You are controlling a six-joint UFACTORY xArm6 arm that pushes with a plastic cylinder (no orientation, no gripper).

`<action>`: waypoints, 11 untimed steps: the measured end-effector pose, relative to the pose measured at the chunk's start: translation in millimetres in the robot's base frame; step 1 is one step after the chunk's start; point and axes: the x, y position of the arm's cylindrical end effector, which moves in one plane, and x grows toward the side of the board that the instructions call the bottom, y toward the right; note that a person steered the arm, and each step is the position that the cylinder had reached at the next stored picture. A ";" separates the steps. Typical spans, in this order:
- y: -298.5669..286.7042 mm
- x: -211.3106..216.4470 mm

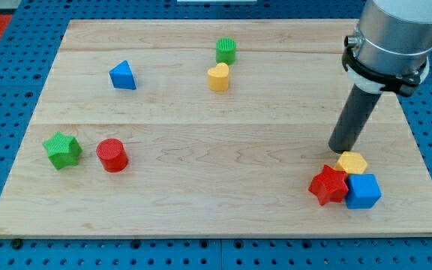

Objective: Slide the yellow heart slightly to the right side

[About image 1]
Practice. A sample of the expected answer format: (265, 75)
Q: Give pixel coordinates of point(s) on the blue cube block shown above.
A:
(364, 191)

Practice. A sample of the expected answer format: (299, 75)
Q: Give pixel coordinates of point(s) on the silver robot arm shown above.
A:
(390, 46)

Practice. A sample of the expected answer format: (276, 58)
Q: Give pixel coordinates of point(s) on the red star block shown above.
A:
(330, 185)

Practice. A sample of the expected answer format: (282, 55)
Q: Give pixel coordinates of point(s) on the yellow hexagon block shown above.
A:
(351, 162)

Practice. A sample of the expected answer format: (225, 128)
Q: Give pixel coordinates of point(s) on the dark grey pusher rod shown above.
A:
(356, 111)

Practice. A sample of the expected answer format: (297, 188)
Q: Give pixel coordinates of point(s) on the yellow heart block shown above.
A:
(218, 77)

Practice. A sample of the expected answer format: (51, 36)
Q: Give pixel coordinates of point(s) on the wooden board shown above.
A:
(233, 164)

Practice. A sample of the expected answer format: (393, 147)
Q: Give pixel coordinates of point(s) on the green cylinder block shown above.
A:
(225, 50)

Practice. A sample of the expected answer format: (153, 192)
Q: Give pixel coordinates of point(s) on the blue perforated mat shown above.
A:
(27, 50)

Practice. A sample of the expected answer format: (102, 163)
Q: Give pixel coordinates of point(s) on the green star block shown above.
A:
(62, 150)

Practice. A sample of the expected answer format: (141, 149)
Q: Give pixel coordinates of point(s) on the red cylinder block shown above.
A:
(112, 155)

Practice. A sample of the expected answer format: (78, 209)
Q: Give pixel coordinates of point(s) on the blue triangle block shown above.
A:
(122, 76)

